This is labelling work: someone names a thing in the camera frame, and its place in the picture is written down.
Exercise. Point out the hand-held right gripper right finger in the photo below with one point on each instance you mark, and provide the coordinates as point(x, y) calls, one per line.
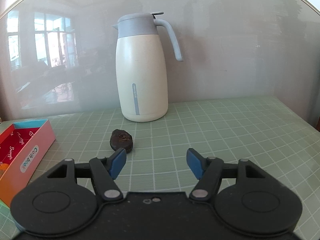
point(195, 163)

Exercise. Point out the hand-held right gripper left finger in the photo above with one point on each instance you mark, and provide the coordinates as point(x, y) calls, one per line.
point(117, 163)

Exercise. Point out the dark wrinkled fruit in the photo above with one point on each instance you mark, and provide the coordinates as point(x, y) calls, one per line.
point(120, 138)

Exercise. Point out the pink box with red inside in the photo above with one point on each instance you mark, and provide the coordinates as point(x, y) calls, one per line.
point(32, 152)

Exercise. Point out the small orange tangerine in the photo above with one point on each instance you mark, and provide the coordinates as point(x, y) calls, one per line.
point(3, 168)

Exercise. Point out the green grid cutting mat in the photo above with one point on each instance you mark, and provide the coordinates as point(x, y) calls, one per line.
point(225, 130)

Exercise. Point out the cream and grey thermos jug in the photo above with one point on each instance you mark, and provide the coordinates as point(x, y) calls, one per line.
point(141, 80)

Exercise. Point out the green printed card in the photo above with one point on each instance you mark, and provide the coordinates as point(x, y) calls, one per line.
point(3, 203)

